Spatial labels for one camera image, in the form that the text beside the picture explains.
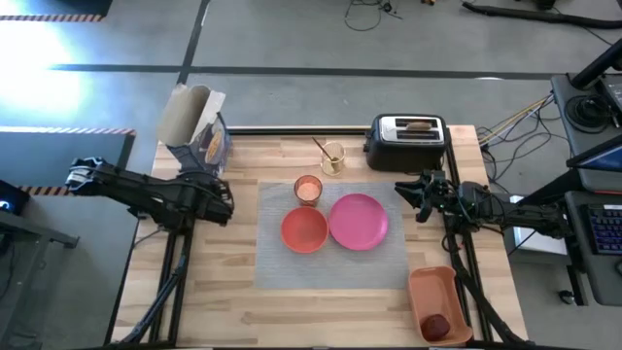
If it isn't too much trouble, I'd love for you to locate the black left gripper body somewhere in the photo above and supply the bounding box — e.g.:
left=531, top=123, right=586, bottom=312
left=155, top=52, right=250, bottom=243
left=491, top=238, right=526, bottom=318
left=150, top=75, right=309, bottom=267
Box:
left=187, top=170, right=235, bottom=228

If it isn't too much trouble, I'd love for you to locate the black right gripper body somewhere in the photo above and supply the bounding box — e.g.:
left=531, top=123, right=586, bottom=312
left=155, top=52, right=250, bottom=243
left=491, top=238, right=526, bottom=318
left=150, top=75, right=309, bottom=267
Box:
left=423, top=169, right=463, bottom=216

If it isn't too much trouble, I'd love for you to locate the pink plate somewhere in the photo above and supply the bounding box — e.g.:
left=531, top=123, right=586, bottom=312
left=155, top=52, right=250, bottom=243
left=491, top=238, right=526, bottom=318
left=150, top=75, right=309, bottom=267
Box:
left=328, top=192, right=390, bottom=253

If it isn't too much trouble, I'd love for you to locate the blue Frosted Flakes cereal box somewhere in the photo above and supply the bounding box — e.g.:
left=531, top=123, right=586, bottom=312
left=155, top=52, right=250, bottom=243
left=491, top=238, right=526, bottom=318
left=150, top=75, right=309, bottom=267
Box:
left=156, top=83, right=233, bottom=178

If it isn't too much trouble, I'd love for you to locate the shiny red foil bag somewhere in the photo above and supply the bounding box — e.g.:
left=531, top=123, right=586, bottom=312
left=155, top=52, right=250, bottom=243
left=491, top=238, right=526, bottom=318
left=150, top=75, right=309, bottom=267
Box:
left=293, top=174, right=325, bottom=208

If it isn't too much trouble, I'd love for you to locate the orange bowl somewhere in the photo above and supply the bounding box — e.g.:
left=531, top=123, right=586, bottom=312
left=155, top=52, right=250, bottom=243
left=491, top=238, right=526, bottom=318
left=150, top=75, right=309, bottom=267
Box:
left=280, top=206, right=330, bottom=255

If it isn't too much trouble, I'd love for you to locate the wooden spoon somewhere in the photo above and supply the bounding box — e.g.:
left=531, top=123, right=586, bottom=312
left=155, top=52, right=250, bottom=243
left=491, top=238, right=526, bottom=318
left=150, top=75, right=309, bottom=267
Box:
left=311, top=136, right=337, bottom=164

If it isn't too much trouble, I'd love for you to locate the red apple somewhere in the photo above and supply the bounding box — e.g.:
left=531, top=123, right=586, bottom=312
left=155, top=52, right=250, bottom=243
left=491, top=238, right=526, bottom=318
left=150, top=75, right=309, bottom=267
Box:
left=419, top=313, right=452, bottom=343

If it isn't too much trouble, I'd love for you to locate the black toaster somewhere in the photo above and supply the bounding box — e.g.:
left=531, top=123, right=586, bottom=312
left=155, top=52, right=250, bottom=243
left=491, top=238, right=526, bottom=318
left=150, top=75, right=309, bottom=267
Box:
left=363, top=113, right=449, bottom=173

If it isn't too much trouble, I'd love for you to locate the orange rectangular bin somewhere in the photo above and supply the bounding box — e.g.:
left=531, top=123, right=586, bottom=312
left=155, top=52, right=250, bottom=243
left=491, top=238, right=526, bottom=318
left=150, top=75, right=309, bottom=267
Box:
left=406, top=264, right=474, bottom=348

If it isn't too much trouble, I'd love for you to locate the grey woven placemat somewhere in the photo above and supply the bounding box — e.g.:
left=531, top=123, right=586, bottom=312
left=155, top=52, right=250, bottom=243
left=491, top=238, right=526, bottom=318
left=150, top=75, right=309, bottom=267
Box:
left=255, top=181, right=411, bottom=292

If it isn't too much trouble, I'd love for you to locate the grey side desk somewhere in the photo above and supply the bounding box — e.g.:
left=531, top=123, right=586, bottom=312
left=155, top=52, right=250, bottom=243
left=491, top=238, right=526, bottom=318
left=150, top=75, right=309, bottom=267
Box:
left=550, top=72, right=622, bottom=307

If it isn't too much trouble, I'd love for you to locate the black keyboard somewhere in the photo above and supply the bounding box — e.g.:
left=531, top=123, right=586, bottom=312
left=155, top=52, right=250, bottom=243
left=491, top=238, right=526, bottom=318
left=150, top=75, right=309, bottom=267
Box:
left=586, top=203, right=622, bottom=257

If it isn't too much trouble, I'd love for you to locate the bundle of floor cables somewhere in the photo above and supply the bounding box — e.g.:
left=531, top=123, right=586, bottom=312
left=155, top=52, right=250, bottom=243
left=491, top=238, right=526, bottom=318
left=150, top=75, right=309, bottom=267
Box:
left=475, top=94, right=556, bottom=182

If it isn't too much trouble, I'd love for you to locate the black table frame strut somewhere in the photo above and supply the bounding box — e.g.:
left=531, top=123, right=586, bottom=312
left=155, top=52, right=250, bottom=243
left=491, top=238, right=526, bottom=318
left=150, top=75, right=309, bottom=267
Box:
left=440, top=124, right=536, bottom=347
left=103, top=213, right=196, bottom=347

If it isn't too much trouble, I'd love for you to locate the black table edge rail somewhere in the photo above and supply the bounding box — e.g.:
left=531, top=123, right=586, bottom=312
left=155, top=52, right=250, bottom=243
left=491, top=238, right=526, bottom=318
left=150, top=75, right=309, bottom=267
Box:
left=226, top=125, right=373, bottom=137

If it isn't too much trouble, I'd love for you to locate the thin black floor cable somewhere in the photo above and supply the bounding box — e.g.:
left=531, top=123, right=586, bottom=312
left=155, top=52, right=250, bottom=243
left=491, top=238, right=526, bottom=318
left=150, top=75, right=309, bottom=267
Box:
left=343, top=0, right=404, bottom=33

